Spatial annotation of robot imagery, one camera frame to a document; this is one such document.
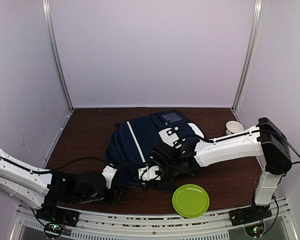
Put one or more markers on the right aluminium frame post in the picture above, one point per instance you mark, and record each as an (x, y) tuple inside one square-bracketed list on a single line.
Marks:
[(251, 48)]

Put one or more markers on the green plastic plate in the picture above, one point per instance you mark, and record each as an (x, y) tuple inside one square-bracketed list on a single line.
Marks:
[(190, 201)]

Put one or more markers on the aluminium frame post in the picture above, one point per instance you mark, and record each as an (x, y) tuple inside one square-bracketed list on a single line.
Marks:
[(251, 48), (55, 53)]

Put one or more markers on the front aluminium rail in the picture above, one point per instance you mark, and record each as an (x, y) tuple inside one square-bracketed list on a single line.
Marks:
[(213, 225)]

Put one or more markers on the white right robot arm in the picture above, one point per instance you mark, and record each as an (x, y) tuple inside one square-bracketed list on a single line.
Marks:
[(176, 153)]

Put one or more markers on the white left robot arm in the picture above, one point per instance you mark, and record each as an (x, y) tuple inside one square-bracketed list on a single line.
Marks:
[(42, 188)]

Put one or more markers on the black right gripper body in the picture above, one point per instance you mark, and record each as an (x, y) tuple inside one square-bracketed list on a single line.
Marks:
[(170, 183)]

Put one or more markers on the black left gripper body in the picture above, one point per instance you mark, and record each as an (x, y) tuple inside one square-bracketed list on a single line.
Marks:
[(111, 199)]

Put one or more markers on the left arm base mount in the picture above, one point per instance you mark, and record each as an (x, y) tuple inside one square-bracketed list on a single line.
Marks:
[(55, 223)]

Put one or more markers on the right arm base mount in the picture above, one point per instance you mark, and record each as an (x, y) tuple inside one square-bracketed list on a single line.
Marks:
[(252, 218)]

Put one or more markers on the left aluminium frame post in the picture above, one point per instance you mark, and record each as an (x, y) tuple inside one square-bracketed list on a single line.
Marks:
[(55, 53)]

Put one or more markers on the white and black bowl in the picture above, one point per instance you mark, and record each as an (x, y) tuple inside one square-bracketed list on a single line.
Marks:
[(233, 127)]

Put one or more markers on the navy blue student backpack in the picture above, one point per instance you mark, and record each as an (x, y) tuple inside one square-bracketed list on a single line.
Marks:
[(131, 142)]

